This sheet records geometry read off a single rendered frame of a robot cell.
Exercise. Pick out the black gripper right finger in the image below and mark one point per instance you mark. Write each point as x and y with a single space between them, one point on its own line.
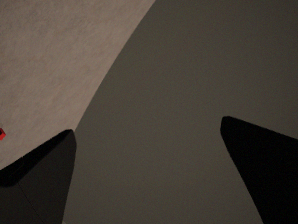
268 164

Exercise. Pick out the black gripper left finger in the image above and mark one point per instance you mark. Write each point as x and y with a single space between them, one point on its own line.
34 189

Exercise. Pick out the red cube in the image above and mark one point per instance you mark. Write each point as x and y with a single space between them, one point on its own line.
2 134

